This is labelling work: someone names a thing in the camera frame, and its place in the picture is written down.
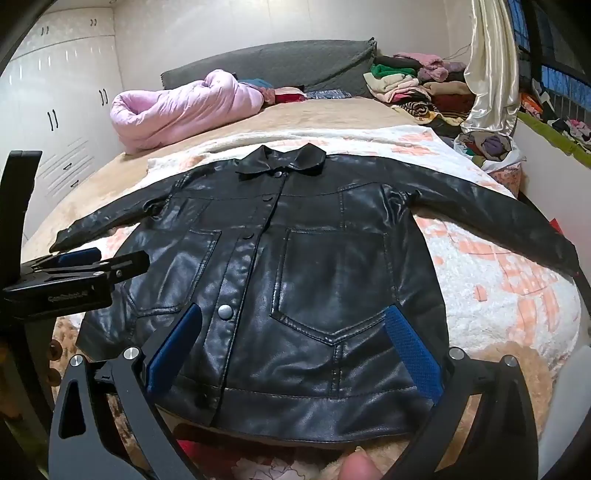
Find cream satin curtain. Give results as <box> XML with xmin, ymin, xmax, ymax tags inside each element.
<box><xmin>455</xmin><ymin>0</ymin><xmax>522</xmax><ymax>139</ymax></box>

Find plastic bag of clothes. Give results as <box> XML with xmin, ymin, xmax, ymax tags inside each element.
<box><xmin>455</xmin><ymin>131</ymin><xmax>527</xmax><ymax>174</ymax></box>

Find black leather jacket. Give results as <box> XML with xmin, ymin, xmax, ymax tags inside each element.
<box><xmin>48</xmin><ymin>144</ymin><xmax>580</xmax><ymax>448</ymax></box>

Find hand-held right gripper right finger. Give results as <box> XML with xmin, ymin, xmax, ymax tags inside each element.
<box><xmin>383</xmin><ymin>305</ymin><xmax>542</xmax><ymax>480</ymax></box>

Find clothes heap on windowsill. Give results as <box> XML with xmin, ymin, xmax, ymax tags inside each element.
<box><xmin>519</xmin><ymin>90</ymin><xmax>591</xmax><ymax>153</ymax></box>

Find pile of folded clothes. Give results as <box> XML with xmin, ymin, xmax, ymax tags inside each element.
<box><xmin>362</xmin><ymin>52</ymin><xmax>478</xmax><ymax>127</ymax></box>

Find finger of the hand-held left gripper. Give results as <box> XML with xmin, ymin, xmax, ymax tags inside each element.
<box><xmin>88</xmin><ymin>251</ymin><xmax>151</xmax><ymax>286</ymax></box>
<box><xmin>23</xmin><ymin>248</ymin><xmax>102</xmax><ymax>274</ymax></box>

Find white orange fleece blanket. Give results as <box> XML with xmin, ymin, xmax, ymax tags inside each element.
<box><xmin>147</xmin><ymin>121</ymin><xmax>581</xmax><ymax>352</ymax></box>

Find colourful clothes beside quilt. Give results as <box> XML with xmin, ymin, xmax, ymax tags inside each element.
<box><xmin>238</xmin><ymin>78</ymin><xmax>354</xmax><ymax>106</ymax></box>

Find white wardrobe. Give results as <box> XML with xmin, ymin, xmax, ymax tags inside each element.
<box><xmin>2</xmin><ymin>7</ymin><xmax>125</xmax><ymax>241</ymax></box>

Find window grille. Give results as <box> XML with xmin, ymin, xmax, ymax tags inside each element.
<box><xmin>510</xmin><ymin>0</ymin><xmax>591</xmax><ymax>116</ymax></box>

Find beige bed sheet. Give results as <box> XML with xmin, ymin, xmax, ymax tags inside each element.
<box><xmin>21</xmin><ymin>97</ymin><xmax>419</xmax><ymax>259</ymax></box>

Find grey headboard cushion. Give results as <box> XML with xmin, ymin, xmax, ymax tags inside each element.
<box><xmin>161</xmin><ymin>38</ymin><xmax>378</xmax><ymax>95</ymax></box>

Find green windowsill cloth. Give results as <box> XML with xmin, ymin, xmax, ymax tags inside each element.
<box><xmin>516</xmin><ymin>111</ymin><xmax>591</xmax><ymax>169</ymax></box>

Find person's right hand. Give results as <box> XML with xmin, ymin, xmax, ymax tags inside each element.
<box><xmin>339</xmin><ymin>451</ymin><xmax>386</xmax><ymax>480</ymax></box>

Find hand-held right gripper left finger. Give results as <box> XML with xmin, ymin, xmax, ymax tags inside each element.
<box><xmin>48</xmin><ymin>304</ymin><xmax>204</xmax><ymax>480</ymax></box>

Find pink quilt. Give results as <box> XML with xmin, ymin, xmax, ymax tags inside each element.
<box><xmin>110</xmin><ymin>69</ymin><xmax>266</xmax><ymax>153</ymax></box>

